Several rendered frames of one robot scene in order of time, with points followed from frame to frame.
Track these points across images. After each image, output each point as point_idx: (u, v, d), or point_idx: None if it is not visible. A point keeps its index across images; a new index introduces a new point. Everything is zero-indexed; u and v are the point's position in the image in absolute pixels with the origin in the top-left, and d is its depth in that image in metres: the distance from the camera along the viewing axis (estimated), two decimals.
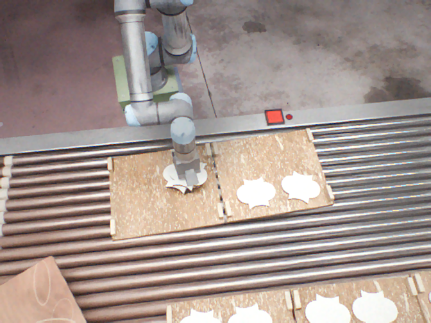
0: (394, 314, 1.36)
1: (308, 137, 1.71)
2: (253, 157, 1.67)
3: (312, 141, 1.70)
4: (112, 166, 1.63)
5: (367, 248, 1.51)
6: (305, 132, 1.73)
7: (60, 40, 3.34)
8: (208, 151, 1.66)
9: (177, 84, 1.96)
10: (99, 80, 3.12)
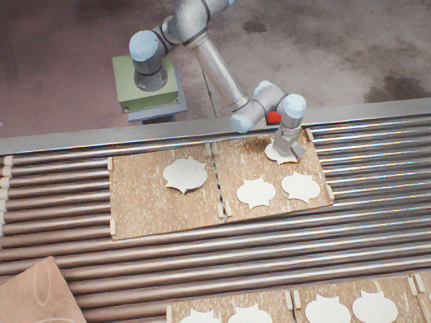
0: (394, 314, 1.36)
1: (308, 137, 1.71)
2: (253, 157, 1.67)
3: (312, 141, 1.70)
4: (112, 166, 1.63)
5: (367, 248, 1.51)
6: (305, 132, 1.73)
7: (60, 40, 3.34)
8: (208, 151, 1.66)
9: (177, 84, 1.96)
10: (99, 80, 3.12)
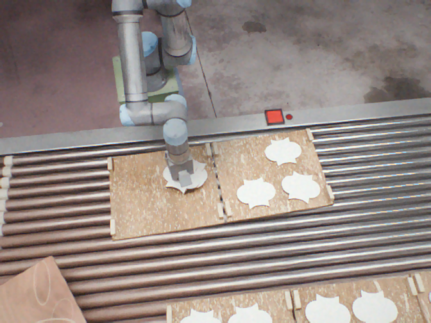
0: (394, 314, 1.36)
1: (308, 137, 1.71)
2: (253, 157, 1.67)
3: (312, 141, 1.70)
4: (112, 166, 1.63)
5: (367, 248, 1.51)
6: (305, 132, 1.73)
7: (60, 40, 3.34)
8: (208, 151, 1.66)
9: (177, 84, 1.96)
10: (99, 80, 3.12)
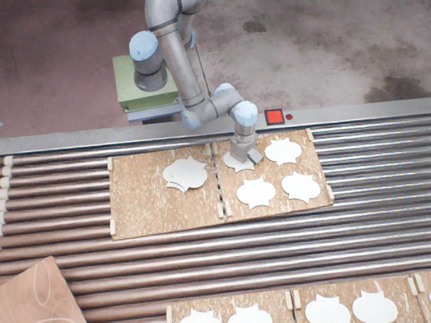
0: (394, 314, 1.36)
1: (308, 137, 1.71)
2: None
3: (312, 141, 1.70)
4: (112, 166, 1.63)
5: (367, 248, 1.51)
6: (305, 132, 1.73)
7: (60, 40, 3.34)
8: (208, 151, 1.66)
9: None
10: (99, 80, 3.12)
